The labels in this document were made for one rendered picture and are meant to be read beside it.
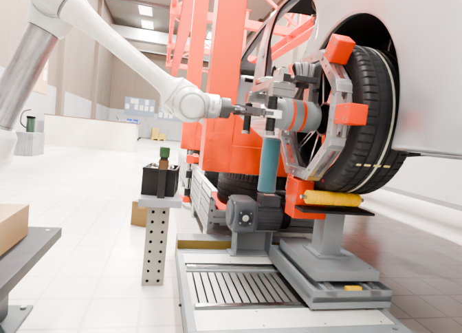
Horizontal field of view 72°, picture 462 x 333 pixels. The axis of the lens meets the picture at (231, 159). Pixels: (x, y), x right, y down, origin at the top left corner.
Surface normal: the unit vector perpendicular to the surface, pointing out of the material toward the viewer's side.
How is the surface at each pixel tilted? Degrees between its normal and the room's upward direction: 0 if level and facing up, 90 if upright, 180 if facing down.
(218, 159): 90
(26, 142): 90
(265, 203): 90
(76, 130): 90
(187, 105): 101
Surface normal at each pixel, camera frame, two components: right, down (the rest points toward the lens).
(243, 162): 0.22, 0.10
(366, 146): 0.17, 0.41
